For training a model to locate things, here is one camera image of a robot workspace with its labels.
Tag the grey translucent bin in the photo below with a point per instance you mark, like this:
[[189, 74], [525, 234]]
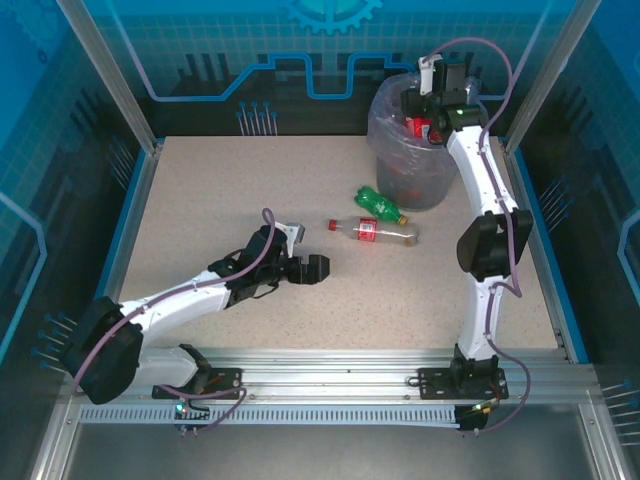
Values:
[[440, 185]]

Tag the aluminium left frame post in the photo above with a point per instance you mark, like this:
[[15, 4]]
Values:
[[110, 75]]

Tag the controller board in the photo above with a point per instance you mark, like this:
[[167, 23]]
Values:
[[475, 412], [186, 411]]

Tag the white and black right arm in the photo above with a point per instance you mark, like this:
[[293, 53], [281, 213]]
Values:
[[475, 170]]

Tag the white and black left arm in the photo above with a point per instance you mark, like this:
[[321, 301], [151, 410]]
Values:
[[170, 300]]

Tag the left controller board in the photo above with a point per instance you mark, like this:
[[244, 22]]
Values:
[[186, 411]]

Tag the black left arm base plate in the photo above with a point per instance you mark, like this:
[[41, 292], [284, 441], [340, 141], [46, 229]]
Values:
[[225, 382]]

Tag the green plastic bottle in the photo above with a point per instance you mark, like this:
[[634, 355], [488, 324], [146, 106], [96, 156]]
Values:
[[377, 201]]

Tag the right controller board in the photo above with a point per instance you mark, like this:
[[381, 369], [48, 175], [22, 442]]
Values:
[[475, 412]]

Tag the aluminium frame post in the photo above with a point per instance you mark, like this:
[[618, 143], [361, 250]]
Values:
[[550, 75], [110, 75]]

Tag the aluminium mounting rail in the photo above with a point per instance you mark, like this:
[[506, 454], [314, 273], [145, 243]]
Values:
[[325, 375]]

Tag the clear bottle small red label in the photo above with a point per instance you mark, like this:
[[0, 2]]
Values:
[[390, 234]]

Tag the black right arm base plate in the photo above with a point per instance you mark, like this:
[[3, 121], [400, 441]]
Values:
[[435, 385]]

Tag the aluminium right frame post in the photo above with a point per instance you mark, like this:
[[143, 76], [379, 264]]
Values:
[[550, 75]]

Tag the bottle with red green label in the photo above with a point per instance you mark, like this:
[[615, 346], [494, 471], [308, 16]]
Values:
[[417, 127]]

